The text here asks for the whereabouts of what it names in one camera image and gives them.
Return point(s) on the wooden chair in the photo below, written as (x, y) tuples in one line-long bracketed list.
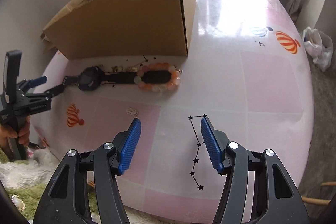
[(322, 196)]

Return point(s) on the small pearl hair clip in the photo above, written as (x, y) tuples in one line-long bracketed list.
[(132, 111)]

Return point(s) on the black phone on gripper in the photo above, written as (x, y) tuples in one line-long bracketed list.
[(10, 75)]

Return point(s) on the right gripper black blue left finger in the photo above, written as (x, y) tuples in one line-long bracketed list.
[(65, 199)]

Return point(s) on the gold pearl brooch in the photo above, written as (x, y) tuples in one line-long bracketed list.
[(134, 68)]

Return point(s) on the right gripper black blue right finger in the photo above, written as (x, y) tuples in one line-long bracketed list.
[(275, 198)]

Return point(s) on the oval white gem brooch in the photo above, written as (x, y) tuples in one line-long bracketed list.
[(18, 202)]

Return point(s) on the brown cardboard box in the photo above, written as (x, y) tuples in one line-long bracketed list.
[(97, 28)]

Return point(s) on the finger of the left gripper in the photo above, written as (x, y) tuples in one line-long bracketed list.
[(35, 81), (54, 91)]

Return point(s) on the white plastic bag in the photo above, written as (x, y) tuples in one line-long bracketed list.
[(319, 47)]

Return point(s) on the black wrist watch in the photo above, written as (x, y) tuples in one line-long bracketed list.
[(93, 77)]

